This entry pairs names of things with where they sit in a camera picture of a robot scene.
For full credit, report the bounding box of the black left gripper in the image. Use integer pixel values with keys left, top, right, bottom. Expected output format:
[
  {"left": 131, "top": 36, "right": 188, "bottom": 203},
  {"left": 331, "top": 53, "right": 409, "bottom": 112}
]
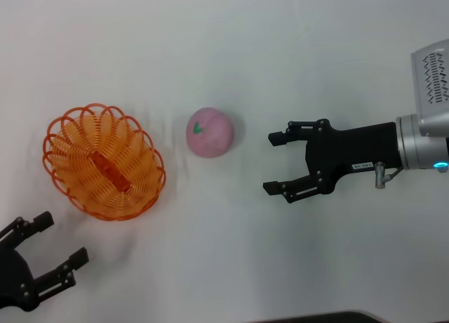
[{"left": 0, "top": 211, "right": 90, "bottom": 312}]

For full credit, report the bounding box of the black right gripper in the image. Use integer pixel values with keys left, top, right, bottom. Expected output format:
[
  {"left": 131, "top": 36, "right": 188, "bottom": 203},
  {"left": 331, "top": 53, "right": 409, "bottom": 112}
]
[{"left": 262, "top": 119, "right": 401, "bottom": 204}]

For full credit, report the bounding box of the pink toy peach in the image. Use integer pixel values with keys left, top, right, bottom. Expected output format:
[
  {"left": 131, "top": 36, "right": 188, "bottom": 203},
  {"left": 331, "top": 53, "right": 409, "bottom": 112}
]
[{"left": 185, "top": 107, "right": 235, "bottom": 159}]

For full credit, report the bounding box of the orange wire basket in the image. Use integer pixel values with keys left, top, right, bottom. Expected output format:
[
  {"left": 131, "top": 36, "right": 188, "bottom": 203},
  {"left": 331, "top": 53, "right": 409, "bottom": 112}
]
[{"left": 42, "top": 103, "right": 167, "bottom": 221}]

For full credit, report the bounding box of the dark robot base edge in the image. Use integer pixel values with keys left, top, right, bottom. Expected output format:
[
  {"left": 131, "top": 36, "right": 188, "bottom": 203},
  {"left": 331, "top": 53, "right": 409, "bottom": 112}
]
[{"left": 245, "top": 310, "right": 387, "bottom": 323}]

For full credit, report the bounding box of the silver cable connector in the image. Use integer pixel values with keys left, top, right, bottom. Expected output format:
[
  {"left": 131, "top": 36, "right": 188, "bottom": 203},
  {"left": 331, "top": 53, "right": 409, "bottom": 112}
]
[{"left": 373, "top": 161, "right": 404, "bottom": 190}]

